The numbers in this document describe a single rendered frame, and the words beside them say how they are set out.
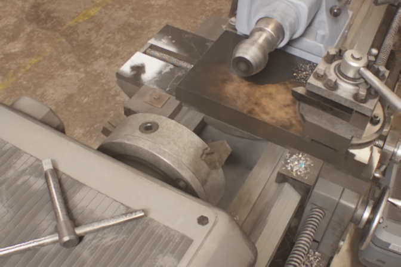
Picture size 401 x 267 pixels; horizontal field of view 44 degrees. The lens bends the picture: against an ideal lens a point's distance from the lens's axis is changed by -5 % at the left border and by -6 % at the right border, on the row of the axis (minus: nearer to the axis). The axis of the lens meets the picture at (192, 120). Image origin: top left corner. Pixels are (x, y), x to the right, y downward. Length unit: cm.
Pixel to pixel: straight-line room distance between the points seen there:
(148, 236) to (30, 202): 17
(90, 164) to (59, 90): 215
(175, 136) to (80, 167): 26
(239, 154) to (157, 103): 30
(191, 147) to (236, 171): 61
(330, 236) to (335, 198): 17
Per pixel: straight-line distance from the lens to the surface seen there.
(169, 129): 95
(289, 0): 145
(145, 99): 149
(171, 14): 341
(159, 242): 66
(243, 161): 156
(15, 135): 79
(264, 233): 127
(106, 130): 105
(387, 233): 212
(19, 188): 73
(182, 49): 168
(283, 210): 133
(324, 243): 160
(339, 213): 147
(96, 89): 285
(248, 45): 129
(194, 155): 94
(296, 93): 125
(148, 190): 70
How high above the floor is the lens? 190
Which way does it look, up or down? 45 degrees down
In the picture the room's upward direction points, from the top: 4 degrees clockwise
